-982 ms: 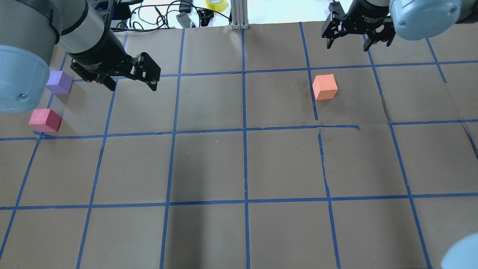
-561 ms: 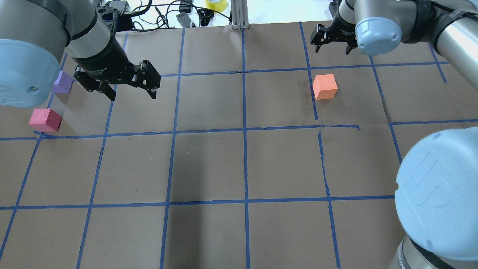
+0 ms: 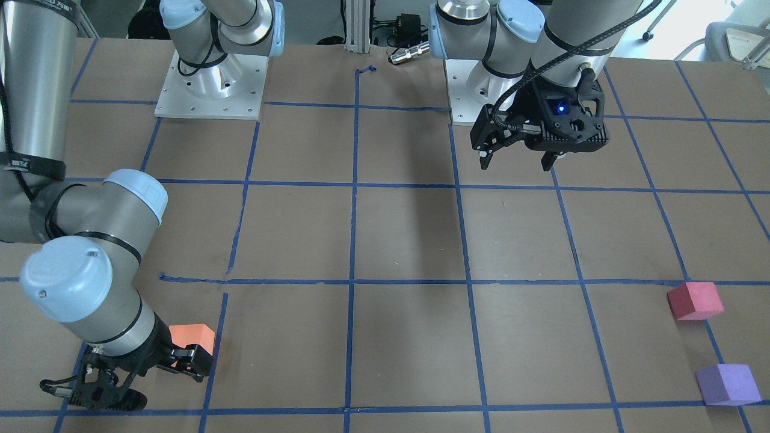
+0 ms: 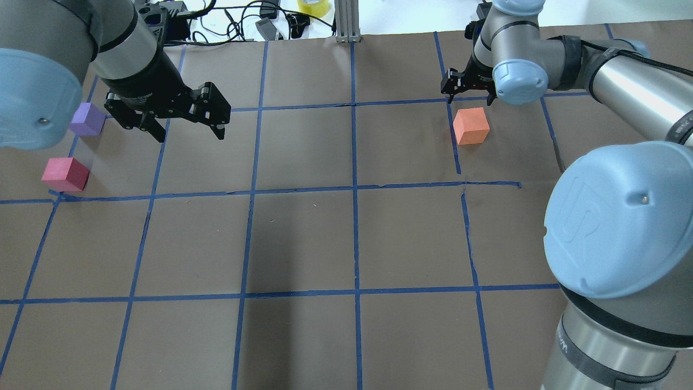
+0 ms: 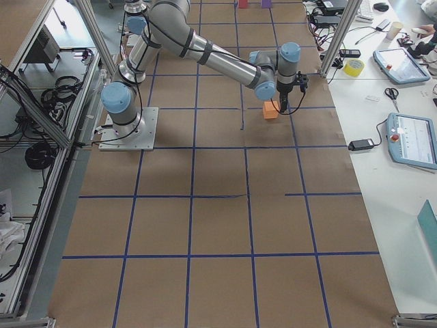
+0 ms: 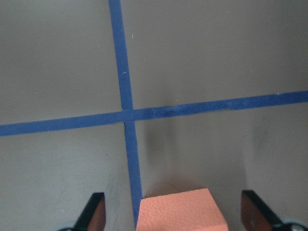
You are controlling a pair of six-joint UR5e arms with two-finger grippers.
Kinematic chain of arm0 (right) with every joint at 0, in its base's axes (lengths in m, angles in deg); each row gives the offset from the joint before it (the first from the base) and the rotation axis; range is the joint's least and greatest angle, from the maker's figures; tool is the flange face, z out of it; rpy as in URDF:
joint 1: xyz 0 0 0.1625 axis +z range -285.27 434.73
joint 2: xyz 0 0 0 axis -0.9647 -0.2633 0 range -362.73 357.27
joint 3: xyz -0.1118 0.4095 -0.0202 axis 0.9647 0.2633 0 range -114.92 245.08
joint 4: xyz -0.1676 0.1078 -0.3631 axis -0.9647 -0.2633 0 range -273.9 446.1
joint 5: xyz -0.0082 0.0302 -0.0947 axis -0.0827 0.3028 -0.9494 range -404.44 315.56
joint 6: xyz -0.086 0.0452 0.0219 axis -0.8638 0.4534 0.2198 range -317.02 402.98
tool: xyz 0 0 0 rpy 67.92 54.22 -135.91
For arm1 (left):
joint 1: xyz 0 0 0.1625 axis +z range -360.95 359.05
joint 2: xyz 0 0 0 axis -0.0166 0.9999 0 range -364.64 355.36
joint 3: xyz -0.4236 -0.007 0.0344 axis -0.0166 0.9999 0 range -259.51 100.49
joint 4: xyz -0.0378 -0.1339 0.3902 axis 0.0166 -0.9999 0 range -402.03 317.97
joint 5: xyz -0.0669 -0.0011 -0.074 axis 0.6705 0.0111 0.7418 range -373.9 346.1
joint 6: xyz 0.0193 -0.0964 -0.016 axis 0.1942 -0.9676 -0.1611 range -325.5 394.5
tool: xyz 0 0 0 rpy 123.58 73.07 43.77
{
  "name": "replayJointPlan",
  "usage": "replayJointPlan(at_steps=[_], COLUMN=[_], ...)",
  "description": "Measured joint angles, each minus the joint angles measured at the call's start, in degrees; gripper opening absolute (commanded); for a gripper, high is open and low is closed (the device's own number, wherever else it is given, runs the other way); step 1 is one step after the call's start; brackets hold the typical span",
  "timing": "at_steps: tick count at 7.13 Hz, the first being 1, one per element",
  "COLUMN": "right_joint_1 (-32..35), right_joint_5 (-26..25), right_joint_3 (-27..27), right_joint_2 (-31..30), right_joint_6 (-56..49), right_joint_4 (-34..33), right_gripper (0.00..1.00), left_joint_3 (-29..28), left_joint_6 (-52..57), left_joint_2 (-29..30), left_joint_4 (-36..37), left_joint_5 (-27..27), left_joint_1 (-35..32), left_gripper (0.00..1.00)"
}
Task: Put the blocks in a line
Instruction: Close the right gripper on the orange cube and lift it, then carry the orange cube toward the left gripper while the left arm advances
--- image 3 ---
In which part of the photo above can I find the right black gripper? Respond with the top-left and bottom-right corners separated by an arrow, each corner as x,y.
66,313 -> 214,412

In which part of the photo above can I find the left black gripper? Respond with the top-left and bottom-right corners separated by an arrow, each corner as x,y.
470,78 -> 609,172

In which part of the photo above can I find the orange foam cube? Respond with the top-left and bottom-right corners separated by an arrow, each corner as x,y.
168,324 -> 215,354

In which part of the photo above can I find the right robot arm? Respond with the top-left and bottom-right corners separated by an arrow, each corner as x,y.
2,1 -> 214,411

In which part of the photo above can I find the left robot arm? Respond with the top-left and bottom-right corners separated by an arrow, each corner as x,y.
429,1 -> 658,171

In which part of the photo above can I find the pink foam cube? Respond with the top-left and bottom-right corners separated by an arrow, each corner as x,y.
667,281 -> 724,321

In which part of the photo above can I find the purple foam cube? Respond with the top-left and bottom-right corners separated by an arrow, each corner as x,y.
695,363 -> 762,406

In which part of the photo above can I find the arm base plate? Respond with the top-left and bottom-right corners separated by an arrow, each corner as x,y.
445,58 -> 523,126
154,53 -> 269,120

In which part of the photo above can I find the aluminium frame post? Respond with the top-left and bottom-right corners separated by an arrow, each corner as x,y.
340,0 -> 374,54

